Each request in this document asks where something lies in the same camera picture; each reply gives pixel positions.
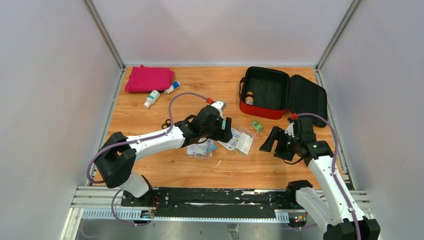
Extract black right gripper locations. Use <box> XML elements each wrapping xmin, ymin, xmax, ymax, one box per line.
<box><xmin>259</xmin><ymin>126</ymin><xmax>301</xmax><ymax>162</ymax></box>

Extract white blue paper packet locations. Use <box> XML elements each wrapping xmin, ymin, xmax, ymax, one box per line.
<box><xmin>218</xmin><ymin>128</ymin><xmax>242</xmax><ymax>151</ymax></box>

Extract clear bag small sachets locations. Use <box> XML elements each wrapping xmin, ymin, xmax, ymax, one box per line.
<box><xmin>186</xmin><ymin>141</ymin><xmax>212</xmax><ymax>160</ymax></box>

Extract black red medicine case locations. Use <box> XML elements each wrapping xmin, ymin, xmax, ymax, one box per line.
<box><xmin>239</xmin><ymin>66</ymin><xmax>328</xmax><ymax>120</ymax></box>

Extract brown medicine bottle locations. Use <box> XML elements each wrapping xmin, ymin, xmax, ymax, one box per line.
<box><xmin>244</xmin><ymin>91</ymin><xmax>254</xmax><ymax>105</ymax></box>

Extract black handled scissors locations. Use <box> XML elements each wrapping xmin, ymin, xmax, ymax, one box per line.
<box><xmin>161</xmin><ymin>118</ymin><xmax>172</xmax><ymax>129</ymax></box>

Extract blue cotton swab packet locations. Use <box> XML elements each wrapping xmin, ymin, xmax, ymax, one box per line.
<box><xmin>194</xmin><ymin>139</ymin><xmax>217</xmax><ymax>155</ymax></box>

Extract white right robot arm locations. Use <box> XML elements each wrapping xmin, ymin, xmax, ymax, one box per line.
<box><xmin>260</xmin><ymin>113</ymin><xmax>381</xmax><ymax>240</ymax></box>

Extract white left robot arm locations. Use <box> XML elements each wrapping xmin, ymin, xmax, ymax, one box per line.
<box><xmin>93</xmin><ymin>104</ymin><xmax>233</xmax><ymax>207</ymax></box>

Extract clear bag white gauze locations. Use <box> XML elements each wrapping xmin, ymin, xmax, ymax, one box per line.
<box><xmin>234</xmin><ymin>126</ymin><xmax>256</xmax><ymax>156</ymax></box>

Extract small green box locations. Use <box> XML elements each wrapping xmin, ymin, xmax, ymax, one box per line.
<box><xmin>250</xmin><ymin>119</ymin><xmax>264</xmax><ymax>133</ymax></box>

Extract white tube blue label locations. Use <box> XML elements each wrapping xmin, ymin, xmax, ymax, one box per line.
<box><xmin>163</xmin><ymin>81</ymin><xmax>181</xmax><ymax>94</ymax></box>

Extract white bottle green label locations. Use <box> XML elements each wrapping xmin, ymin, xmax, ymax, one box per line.
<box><xmin>143</xmin><ymin>90</ymin><xmax>161</xmax><ymax>109</ymax></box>

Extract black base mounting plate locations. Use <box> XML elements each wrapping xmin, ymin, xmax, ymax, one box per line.
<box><xmin>120</xmin><ymin>187</ymin><xmax>306</xmax><ymax>220</ymax></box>

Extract pink folded cloth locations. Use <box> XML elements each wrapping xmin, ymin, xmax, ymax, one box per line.
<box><xmin>124</xmin><ymin>65</ymin><xmax>175</xmax><ymax>93</ymax></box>

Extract aluminium frame rail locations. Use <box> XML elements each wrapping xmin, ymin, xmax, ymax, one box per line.
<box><xmin>82</xmin><ymin>0</ymin><xmax>125</xmax><ymax>71</ymax></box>

